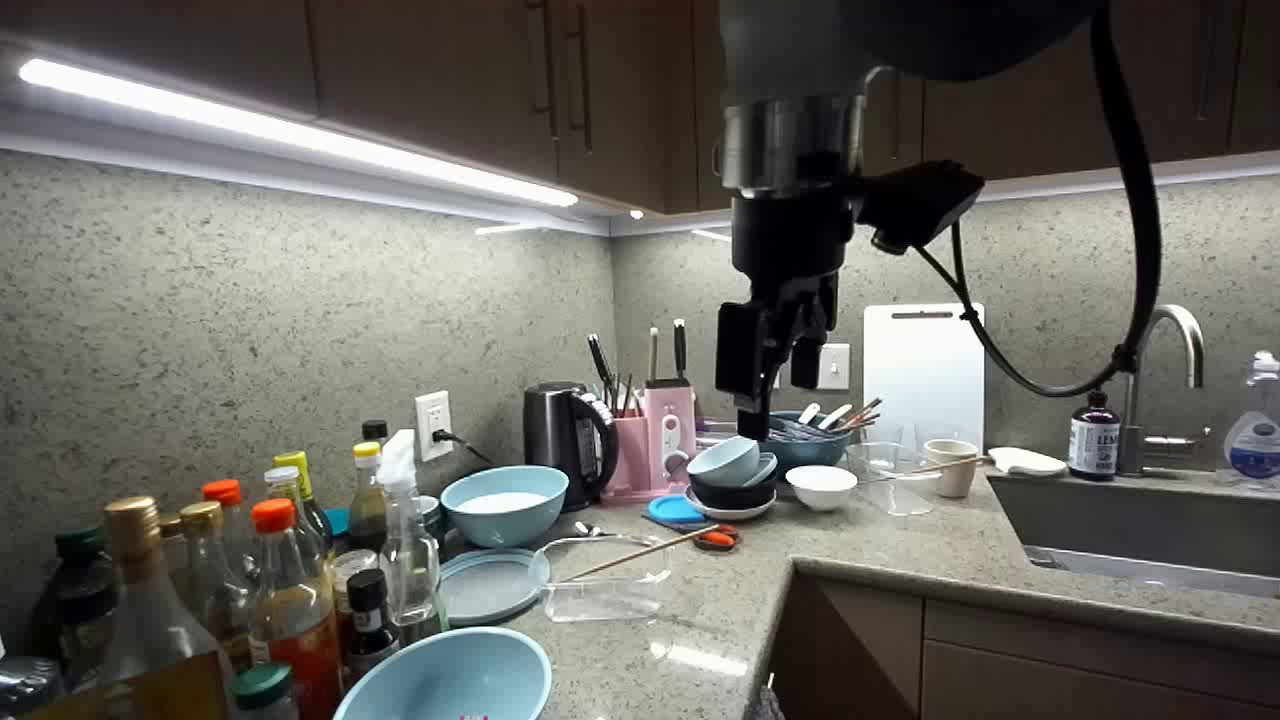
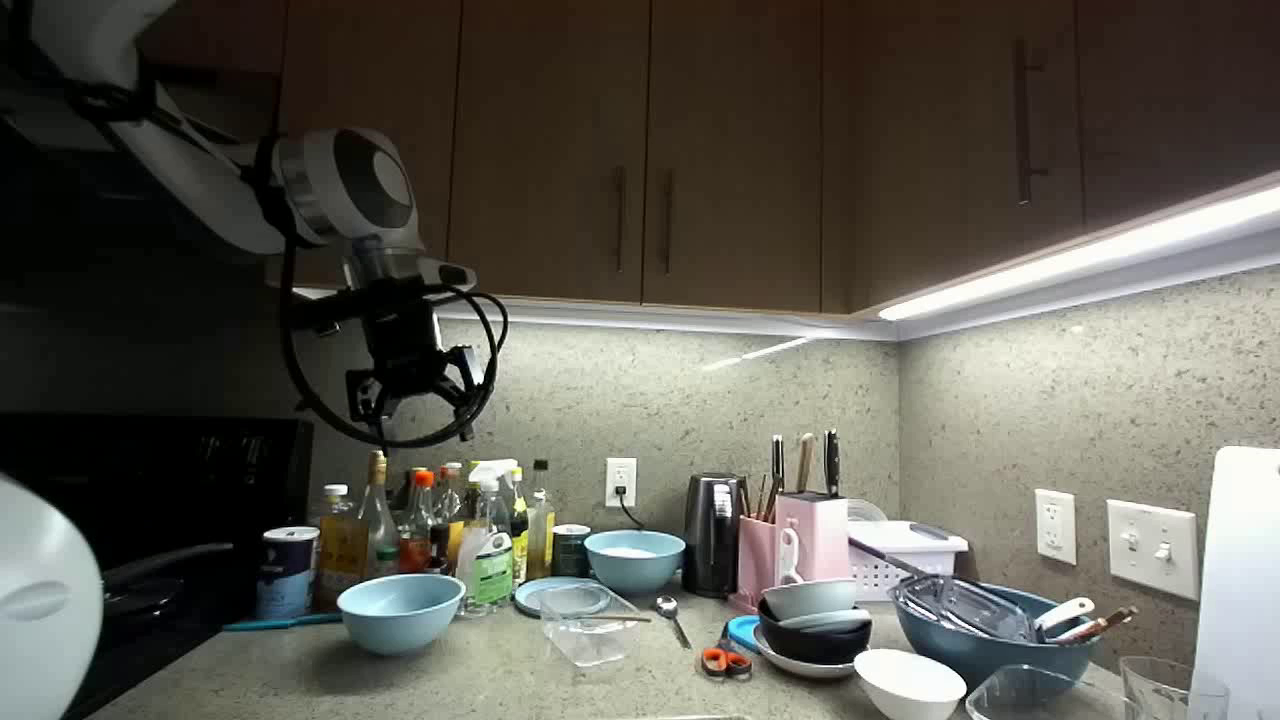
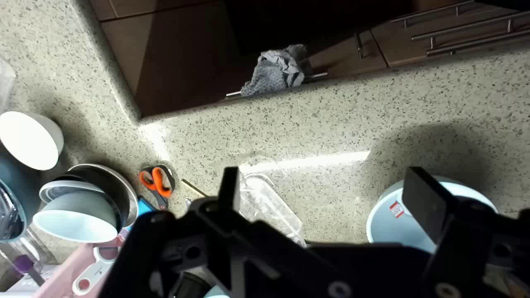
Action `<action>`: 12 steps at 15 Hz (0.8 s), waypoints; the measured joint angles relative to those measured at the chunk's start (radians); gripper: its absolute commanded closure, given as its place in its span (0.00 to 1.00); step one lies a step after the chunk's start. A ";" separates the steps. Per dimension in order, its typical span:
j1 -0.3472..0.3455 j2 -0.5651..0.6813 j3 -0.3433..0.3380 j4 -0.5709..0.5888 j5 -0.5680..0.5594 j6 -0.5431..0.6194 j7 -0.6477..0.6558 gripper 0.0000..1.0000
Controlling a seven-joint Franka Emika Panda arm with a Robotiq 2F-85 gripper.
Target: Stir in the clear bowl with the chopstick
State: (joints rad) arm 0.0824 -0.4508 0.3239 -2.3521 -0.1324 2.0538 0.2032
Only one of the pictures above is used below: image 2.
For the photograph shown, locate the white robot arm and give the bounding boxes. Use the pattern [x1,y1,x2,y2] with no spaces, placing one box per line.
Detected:
[2,0,483,438]

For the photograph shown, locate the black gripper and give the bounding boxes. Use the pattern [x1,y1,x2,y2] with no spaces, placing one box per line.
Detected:
[342,281,466,426]

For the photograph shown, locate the white dish basket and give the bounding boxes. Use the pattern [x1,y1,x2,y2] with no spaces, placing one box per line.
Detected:
[848,518,968,598]

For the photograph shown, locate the white wall outlet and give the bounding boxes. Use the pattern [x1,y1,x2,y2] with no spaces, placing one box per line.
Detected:
[602,454,641,509]

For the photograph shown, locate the clear glass bowl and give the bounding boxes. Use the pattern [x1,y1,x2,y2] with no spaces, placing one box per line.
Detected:
[965,662,1077,720]

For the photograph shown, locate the blue lid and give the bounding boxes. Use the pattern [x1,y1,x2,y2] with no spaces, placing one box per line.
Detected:
[725,615,758,650]

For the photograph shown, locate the light blue back bowl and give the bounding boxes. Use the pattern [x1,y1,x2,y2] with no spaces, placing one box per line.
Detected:
[585,529,683,596]

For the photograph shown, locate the clear spray bottle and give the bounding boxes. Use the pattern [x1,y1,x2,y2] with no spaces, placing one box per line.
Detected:
[454,458,522,612]

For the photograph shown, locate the light blue bowl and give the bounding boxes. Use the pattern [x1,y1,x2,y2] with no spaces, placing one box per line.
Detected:
[585,529,683,596]
[334,573,465,654]

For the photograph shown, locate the large dark blue bowl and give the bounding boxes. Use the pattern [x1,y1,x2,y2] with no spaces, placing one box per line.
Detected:
[888,573,1099,695]

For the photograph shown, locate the yellow cap oil bottle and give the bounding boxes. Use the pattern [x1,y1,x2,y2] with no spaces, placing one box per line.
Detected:
[526,458,557,580]

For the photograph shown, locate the light blue plate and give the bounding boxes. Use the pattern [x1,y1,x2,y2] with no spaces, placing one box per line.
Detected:
[516,574,607,618]

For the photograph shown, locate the pink knife block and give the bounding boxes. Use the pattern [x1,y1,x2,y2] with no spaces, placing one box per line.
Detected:
[730,433,851,608]

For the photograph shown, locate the stacked grey black bowls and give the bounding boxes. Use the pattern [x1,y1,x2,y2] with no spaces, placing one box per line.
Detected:
[755,580,871,662]

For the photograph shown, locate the small white bowl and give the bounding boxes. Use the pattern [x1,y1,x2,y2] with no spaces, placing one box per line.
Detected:
[854,648,968,720]

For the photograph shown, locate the clear rectangular container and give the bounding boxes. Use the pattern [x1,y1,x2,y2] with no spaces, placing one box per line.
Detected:
[540,592,648,673]

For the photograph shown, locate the red cap sauce bottle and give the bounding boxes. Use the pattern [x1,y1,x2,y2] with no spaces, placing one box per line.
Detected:
[394,469,438,573]

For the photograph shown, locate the light blue front bowl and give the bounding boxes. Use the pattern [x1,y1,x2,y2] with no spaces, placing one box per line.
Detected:
[334,573,465,654]

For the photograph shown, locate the white double switch plate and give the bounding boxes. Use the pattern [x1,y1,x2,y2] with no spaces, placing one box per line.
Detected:
[1106,499,1201,598]

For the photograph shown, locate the white salt canister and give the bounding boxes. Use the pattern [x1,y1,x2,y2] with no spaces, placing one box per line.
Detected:
[257,524,321,618]

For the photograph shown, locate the metal spoon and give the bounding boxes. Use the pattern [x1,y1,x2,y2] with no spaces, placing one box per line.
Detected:
[651,596,690,648]

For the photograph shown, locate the red handled scissors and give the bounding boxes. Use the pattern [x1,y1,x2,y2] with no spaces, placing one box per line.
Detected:
[701,645,751,681]

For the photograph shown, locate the white cutting board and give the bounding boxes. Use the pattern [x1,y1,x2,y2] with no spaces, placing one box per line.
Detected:
[1197,444,1280,720]

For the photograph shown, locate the black electric kettle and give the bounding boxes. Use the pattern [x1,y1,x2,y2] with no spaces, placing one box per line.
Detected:
[683,472,741,596]

